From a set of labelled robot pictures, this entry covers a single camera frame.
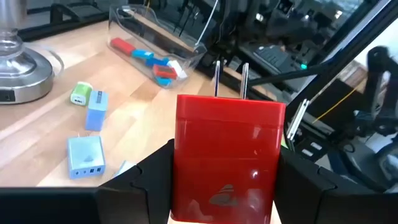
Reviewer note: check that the small green charger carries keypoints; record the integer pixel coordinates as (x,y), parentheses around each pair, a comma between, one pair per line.
(81,93)

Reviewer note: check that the large red wall charger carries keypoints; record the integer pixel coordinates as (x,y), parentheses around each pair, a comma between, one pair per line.
(227,149)

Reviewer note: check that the red rectangular adapter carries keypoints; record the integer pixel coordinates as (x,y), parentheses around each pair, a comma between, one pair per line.
(123,46)

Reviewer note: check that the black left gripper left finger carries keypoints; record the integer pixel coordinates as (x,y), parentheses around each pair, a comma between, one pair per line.
(140,193)

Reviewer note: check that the blue rectangular adapter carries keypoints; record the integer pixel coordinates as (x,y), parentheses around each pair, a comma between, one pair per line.
(155,62)

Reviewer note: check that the silver frame bracket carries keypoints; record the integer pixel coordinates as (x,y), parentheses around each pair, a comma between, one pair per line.
(297,119)

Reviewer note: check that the black laptop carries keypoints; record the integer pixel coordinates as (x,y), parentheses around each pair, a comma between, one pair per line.
(270,56)

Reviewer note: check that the periwinkle blue charger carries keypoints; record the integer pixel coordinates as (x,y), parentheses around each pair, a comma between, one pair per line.
(97,112)

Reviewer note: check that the light blue charger cube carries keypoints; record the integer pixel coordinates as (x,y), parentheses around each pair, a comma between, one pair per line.
(86,157)

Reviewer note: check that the white shade silver table lamp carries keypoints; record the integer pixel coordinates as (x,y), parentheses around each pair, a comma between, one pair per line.
(21,71)

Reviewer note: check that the teal and white adapter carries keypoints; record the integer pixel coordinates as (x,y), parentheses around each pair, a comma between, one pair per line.
(163,81)

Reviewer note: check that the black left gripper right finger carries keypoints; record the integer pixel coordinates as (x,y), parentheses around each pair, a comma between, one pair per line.
(311,199)

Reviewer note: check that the clear plastic bin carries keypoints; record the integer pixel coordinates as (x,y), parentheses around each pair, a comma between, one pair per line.
(192,54)

